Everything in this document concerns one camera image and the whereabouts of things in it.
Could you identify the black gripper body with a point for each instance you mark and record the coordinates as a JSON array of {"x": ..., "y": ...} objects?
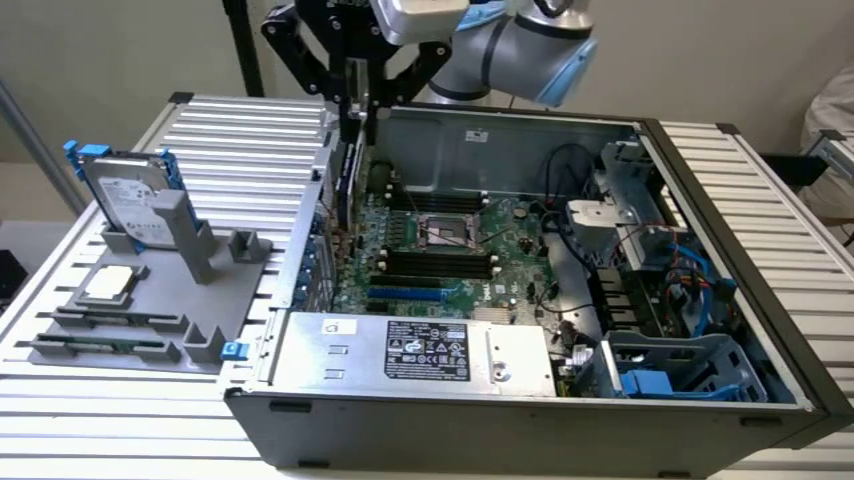
[{"x": 341, "y": 25}]

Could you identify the gpu graphics card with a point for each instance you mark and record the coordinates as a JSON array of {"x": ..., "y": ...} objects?
[{"x": 353, "y": 165}]

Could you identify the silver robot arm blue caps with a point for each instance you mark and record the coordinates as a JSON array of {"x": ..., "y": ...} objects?
[{"x": 514, "y": 45}]

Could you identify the black RAM slot bank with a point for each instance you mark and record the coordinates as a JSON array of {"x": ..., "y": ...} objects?
[
  {"x": 437, "y": 201},
  {"x": 441, "y": 264}
]

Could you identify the black expansion slot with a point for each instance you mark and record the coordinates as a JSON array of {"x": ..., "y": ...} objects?
[{"x": 404, "y": 281}]

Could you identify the blue expansion slot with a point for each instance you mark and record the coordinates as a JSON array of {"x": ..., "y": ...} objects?
[{"x": 406, "y": 294}]

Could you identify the white sticker label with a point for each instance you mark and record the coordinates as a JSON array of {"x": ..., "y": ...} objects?
[{"x": 476, "y": 135}]

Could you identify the CPU socket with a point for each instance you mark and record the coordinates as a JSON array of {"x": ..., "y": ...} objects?
[{"x": 446, "y": 230}]

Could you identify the hard disk in blue caddy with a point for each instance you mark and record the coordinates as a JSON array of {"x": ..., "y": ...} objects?
[{"x": 127, "y": 200}]

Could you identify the metal disk bay cage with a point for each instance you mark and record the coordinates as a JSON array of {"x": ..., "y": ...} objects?
[{"x": 628, "y": 200}]

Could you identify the green motherboard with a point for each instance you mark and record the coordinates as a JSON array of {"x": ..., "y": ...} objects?
[{"x": 514, "y": 270}]

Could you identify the grey metal pole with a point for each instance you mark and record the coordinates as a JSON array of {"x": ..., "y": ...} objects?
[{"x": 34, "y": 145}]

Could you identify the silver chipset heatsink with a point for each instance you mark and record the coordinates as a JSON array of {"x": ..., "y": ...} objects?
[{"x": 493, "y": 315}]

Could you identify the grey parts rack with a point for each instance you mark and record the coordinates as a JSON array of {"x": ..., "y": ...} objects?
[{"x": 221, "y": 305}]

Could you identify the silver CPU chip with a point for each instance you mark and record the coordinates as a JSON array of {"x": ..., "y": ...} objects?
[{"x": 113, "y": 281}]

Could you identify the silver power supply unit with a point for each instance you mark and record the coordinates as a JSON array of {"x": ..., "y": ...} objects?
[{"x": 374, "y": 355}]

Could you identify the small blue clip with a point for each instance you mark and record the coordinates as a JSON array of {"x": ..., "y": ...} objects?
[{"x": 231, "y": 349}]

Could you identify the person in white clothes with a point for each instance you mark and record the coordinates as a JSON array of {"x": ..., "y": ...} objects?
[{"x": 835, "y": 130}]

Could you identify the green RAM stick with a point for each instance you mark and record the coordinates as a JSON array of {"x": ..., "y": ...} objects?
[{"x": 101, "y": 345}]

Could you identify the open black PC case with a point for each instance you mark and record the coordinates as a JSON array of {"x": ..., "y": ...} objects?
[{"x": 508, "y": 425}]

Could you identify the grey drive cage blue latch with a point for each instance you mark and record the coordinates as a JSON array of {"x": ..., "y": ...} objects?
[{"x": 695, "y": 365}]

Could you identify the black stand post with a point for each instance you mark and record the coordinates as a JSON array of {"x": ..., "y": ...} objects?
[{"x": 246, "y": 45}]

